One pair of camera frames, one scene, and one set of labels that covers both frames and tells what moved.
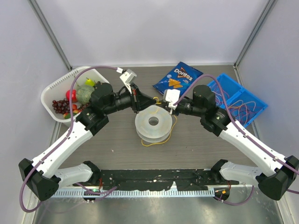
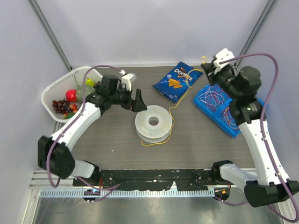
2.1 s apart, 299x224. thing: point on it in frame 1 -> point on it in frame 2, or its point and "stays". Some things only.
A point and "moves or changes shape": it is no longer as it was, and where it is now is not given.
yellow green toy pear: x=89 y=82 stays
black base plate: x=158 y=178 stays
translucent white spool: x=153 y=123 stays
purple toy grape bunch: x=61 y=107 stays
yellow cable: x=171 y=131 moves or changes shape
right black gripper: x=174 y=112 -> x=209 y=68
